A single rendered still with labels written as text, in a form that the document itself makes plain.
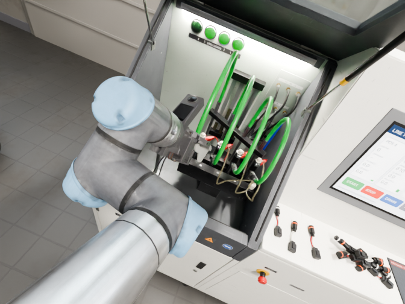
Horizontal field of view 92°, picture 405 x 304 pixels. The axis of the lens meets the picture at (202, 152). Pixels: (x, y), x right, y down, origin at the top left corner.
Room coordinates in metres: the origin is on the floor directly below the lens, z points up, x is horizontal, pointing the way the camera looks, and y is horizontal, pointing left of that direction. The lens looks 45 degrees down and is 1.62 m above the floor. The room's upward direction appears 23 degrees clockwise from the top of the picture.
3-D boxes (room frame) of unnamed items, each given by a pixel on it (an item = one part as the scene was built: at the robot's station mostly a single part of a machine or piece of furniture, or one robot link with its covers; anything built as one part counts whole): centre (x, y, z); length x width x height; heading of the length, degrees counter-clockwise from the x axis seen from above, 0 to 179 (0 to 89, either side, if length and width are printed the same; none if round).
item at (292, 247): (0.40, -0.43, 0.99); 0.12 x 0.02 x 0.02; 171
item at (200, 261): (0.33, 0.04, 0.44); 0.65 x 0.02 x 0.68; 88
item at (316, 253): (0.42, -0.52, 0.99); 0.12 x 0.02 x 0.02; 4
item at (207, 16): (0.85, 0.01, 1.43); 0.54 x 0.03 x 0.02; 88
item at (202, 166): (0.58, -0.10, 0.91); 0.34 x 0.10 x 0.15; 88
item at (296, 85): (0.84, -0.23, 1.20); 0.13 x 0.03 x 0.31; 88
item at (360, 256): (0.41, -0.71, 1.01); 0.23 x 0.11 x 0.06; 88
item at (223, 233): (0.35, 0.03, 0.87); 0.62 x 0.04 x 0.16; 88
